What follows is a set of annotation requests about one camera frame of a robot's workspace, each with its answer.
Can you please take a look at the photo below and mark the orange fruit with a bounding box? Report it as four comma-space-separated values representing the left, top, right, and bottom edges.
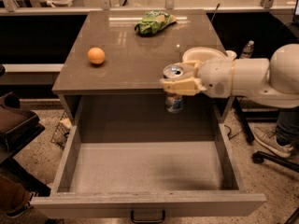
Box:
87, 48, 106, 64

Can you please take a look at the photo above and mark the white paper bowl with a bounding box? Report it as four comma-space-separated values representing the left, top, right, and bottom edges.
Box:
182, 47, 225, 62

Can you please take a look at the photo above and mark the black chair base leg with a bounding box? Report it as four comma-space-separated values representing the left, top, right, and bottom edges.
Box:
251, 151, 299, 173

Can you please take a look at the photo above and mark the clear water bottle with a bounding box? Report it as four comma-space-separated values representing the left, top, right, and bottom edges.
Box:
240, 40, 254, 59

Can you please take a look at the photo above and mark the black chair left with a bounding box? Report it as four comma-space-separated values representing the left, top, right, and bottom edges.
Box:
0, 63, 51, 198

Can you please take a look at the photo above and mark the dark jeans leg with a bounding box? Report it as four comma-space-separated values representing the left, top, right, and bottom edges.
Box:
276, 107, 299, 146

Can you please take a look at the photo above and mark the grey sneaker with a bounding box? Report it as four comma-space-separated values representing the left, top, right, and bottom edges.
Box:
253, 127, 293, 158

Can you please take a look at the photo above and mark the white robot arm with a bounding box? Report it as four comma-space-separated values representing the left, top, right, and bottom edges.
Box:
161, 44, 299, 108

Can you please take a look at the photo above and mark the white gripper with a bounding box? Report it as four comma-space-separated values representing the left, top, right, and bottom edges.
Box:
161, 58, 235, 98

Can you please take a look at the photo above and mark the green chip bag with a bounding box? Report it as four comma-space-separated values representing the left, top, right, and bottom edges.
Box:
135, 10, 177, 35

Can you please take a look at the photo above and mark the open top drawer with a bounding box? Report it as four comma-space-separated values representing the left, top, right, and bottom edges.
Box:
30, 93, 267, 220

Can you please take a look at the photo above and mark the grey cabinet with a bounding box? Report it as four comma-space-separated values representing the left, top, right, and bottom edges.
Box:
52, 9, 225, 119

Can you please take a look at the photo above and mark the redbull can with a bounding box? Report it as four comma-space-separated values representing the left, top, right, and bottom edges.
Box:
164, 63, 184, 114

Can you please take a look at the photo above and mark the brown shoe left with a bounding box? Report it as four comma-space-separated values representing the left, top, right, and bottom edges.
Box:
0, 176, 32, 217

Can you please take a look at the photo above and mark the black drawer handle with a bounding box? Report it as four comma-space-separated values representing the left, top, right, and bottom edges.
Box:
130, 210, 166, 224

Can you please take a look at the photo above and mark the wire basket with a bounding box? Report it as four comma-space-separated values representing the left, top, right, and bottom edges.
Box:
50, 112, 72, 150

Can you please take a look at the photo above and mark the small white cup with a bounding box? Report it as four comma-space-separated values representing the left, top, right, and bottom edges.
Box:
226, 50, 237, 60

